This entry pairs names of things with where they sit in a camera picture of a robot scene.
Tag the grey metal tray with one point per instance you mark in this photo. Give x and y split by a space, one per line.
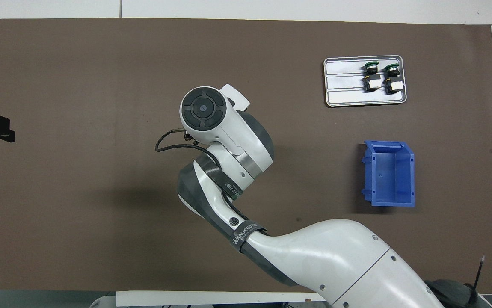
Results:
344 96

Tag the blue plastic bin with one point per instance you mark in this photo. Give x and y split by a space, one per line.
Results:
389 199

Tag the green push button switch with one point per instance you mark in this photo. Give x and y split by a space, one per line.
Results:
372 83
393 85

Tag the brown table mat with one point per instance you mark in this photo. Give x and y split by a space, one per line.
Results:
100 64

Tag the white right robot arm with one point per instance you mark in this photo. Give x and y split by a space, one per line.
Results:
336 256

